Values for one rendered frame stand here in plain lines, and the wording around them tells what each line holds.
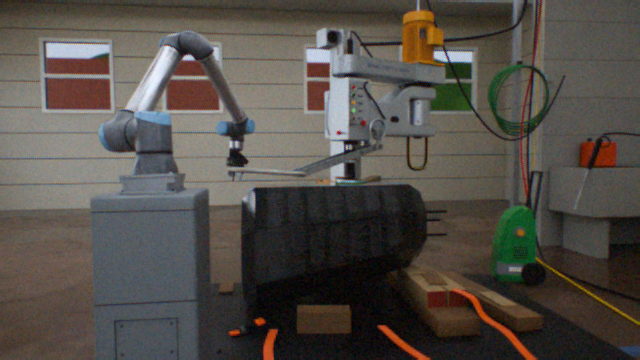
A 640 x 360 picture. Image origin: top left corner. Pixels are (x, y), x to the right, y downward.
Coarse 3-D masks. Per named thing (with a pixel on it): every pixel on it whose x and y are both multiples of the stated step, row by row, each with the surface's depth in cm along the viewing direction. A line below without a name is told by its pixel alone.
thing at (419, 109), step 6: (408, 102) 328; (414, 102) 324; (420, 102) 323; (426, 102) 324; (408, 108) 328; (414, 108) 324; (420, 108) 323; (426, 108) 324; (408, 114) 328; (414, 114) 324; (420, 114) 323; (426, 114) 324; (408, 120) 328; (414, 120) 325; (420, 120) 323; (426, 120) 325
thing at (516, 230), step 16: (528, 192) 347; (512, 208) 344; (528, 208) 330; (512, 224) 329; (528, 224) 327; (496, 240) 344; (512, 240) 330; (528, 240) 328; (496, 256) 337; (512, 256) 330; (528, 256) 328; (496, 272) 335; (512, 272) 331; (528, 272) 325; (544, 272) 323
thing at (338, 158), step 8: (368, 144) 313; (352, 152) 292; (360, 152) 296; (368, 152) 300; (320, 160) 292; (328, 160) 281; (336, 160) 285; (344, 160) 289; (296, 168) 281; (304, 168) 272; (312, 168) 275; (320, 168) 278; (304, 176) 272
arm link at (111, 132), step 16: (160, 48) 222; (176, 48) 217; (160, 64) 209; (176, 64) 217; (144, 80) 204; (160, 80) 206; (144, 96) 199; (160, 96) 207; (128, 112) 190; (112, 128) 186; (112, 144) 187
